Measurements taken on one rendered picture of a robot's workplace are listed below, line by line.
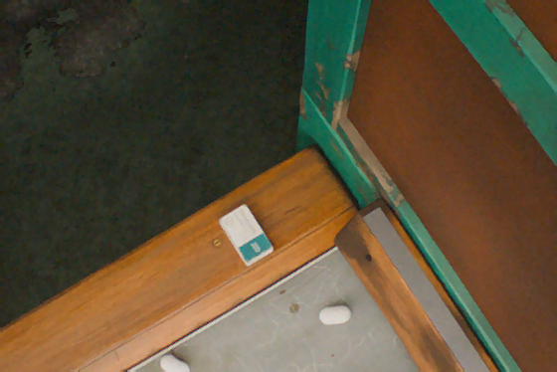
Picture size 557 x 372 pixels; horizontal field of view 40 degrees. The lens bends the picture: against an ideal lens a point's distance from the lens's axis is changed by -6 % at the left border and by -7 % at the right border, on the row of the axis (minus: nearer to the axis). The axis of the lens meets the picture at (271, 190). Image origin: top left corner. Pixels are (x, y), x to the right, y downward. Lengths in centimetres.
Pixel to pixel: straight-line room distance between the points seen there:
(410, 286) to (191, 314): 26
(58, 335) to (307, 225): 32
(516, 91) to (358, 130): 38
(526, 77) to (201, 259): 54
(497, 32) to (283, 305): 54
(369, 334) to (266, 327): 12
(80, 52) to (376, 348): 123
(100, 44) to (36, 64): 17
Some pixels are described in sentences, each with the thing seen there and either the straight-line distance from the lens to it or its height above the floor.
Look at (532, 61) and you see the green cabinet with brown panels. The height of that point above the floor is 127.
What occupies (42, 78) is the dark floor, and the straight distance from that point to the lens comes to 196.
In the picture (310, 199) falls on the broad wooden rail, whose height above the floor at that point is 76.
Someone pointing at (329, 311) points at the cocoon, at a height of 76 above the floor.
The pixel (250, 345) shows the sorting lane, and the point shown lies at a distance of 95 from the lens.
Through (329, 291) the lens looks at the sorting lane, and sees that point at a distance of 96.
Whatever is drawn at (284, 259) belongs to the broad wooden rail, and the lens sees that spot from 95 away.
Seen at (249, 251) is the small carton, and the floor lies 78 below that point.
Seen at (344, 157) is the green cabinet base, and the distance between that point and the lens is 93.
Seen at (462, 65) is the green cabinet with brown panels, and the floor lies 117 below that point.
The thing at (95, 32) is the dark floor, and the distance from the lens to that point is 199.
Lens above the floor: 168
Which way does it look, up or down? 71 degrees down
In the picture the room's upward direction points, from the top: 1 degrees clockwise
